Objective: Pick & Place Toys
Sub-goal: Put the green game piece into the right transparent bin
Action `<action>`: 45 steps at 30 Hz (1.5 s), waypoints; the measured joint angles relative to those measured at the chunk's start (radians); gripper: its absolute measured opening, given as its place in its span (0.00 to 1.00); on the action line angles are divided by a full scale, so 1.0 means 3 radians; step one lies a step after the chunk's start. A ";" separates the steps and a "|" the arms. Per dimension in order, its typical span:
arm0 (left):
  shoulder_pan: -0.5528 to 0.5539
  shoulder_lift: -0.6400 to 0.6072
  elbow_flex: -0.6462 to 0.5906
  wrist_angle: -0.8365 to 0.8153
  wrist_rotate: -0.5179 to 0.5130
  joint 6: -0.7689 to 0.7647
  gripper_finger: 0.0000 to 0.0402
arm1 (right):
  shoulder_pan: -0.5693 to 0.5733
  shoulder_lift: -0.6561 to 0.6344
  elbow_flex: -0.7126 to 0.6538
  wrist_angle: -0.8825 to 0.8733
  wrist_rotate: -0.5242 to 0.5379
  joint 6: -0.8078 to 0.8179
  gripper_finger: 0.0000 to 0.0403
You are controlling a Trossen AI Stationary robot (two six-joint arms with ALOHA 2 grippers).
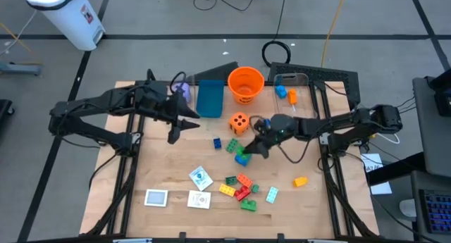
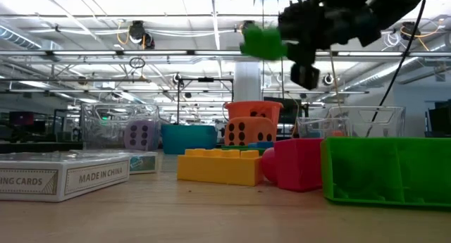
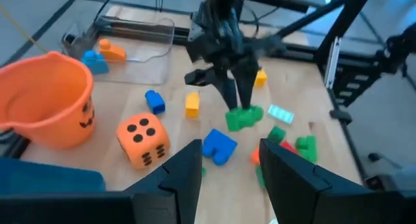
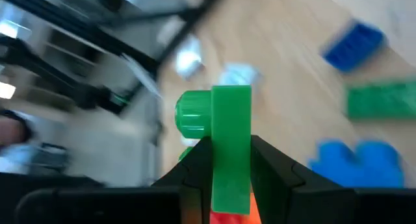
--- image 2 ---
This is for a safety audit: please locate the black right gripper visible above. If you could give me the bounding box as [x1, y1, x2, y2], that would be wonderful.
[278, 0, 380, 91]

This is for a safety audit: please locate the green toy block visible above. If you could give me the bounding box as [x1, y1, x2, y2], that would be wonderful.
[240, 24, 288, 61]

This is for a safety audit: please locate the orange foam die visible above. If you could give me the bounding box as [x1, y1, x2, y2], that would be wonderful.
[224, 116, 278, 148]

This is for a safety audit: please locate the blue heart-shaped block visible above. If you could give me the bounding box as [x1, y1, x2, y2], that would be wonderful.
[247, 141, 275, 149]

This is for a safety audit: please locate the purple foam die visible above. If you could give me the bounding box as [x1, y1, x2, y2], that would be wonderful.
[123, 120, 158, 151]

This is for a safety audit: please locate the card deck blue print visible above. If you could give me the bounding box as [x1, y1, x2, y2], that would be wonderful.
[70, 149, 159, 175]

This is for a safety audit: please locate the card deck brown print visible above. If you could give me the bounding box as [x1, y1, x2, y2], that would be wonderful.
[0, 151, 131, 203]

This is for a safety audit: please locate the white building column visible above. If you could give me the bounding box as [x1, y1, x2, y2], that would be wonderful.
[234, 61, 262, 103]

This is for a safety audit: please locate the black monitor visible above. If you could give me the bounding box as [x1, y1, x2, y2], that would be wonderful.
[263, 96, 303, 125]

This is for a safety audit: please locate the orange pumpkin bucket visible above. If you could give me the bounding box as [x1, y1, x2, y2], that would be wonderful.
[224, 101, 284, 131]

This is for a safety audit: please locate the black gantry stand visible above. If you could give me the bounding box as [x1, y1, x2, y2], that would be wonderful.
[175, 76, 235, 126]

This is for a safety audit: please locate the clear plastic bin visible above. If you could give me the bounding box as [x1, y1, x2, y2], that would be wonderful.
[297, 105, 407, 139]
[80, 102, 161, 152]

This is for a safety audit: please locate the red toy block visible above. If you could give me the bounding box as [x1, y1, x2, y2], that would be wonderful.
[260, 137, 324, 193]

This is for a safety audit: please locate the teal plastic bin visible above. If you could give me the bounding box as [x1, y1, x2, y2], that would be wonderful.
[161, 125, 218, 155]

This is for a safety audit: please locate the yellow eight-stud brick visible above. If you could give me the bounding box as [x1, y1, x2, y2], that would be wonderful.
[177, 148, 264, 187]

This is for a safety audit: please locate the green plastic bin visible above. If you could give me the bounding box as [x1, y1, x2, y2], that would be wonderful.
[320, 136, 451, 207]

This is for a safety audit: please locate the dark monitor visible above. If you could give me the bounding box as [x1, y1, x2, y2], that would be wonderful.
[428, 101, 451, 137]
[8, 111, 35, 127]

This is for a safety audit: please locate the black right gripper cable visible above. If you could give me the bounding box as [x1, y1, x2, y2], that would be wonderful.
[365, 0, 427, 137]

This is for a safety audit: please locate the black hanging cable ring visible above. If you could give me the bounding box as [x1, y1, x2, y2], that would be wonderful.
[129, 56, 146, 70]

